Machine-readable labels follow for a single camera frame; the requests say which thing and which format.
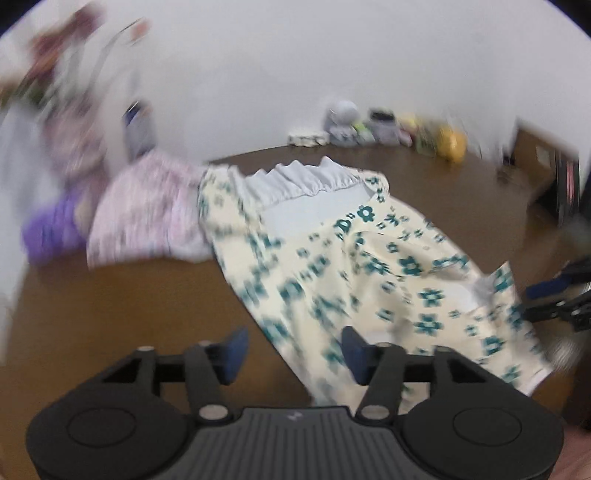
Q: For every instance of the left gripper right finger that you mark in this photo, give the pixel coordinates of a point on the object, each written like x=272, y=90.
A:
x=381, y=369

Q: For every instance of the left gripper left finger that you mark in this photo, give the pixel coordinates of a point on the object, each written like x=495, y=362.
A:
x=208, y=367

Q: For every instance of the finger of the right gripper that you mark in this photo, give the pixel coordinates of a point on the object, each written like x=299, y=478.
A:
x=549, y=313
x=550, y=287

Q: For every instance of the cream green floral dress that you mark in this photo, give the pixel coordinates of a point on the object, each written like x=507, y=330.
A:
x=311, y=250

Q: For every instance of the tablet with screen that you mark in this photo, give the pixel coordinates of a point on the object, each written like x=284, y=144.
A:
x=565, y=189

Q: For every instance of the brown cardboard stand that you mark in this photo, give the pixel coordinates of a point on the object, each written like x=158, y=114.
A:
x=529, y=161

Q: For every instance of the pink floral garment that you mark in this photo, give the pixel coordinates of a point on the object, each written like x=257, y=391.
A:
x=149, y=211

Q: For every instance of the yellow mug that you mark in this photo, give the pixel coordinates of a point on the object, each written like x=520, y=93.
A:
x=451, y=144

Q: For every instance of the glass cup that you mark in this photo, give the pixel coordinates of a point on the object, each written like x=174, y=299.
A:
x=426, y=136

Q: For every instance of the purple tissue pack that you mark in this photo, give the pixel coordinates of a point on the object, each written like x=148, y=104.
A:
x=58, y=229

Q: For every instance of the white tin box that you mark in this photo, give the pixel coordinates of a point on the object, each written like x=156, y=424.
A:
x=383, y=125

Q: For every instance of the white power strip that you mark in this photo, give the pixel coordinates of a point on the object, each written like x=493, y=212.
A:
x=308, y=139

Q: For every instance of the white astronaut figurine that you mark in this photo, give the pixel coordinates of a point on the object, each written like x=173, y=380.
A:
x=340, y=121

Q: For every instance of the plastic drink bottle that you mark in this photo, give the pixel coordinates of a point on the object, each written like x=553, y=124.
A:
x=138, y=130

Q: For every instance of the pink purple vase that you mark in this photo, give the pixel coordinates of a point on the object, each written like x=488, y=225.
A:
x=73, y=139

